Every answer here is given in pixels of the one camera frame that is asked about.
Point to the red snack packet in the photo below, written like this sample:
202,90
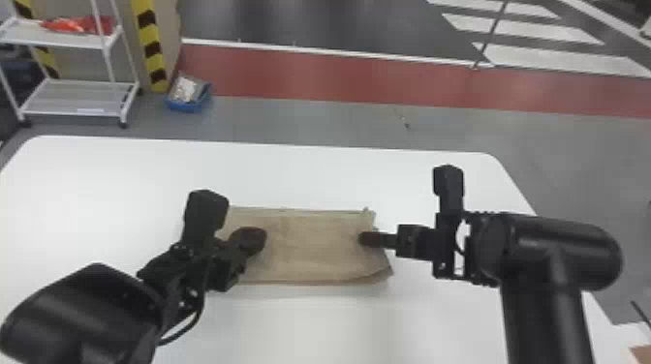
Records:
76,24

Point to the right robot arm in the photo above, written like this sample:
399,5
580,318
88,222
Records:
544,264

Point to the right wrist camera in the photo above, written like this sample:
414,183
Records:
448,185

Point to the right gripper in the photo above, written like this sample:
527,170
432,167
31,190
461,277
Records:
417,242

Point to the yellow black striped post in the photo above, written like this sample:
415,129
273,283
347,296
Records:
43,56
151,45

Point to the white shelf trolley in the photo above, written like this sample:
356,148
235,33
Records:
71,96

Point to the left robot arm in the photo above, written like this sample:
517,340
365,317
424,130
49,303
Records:
81,315

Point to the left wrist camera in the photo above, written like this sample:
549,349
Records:
205,213

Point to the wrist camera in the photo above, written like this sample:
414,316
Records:
205,213
448,185

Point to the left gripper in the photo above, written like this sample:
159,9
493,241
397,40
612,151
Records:
226,267

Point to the blue tray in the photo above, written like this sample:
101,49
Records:
190,99

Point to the beige towel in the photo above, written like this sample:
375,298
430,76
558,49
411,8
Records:
315,246

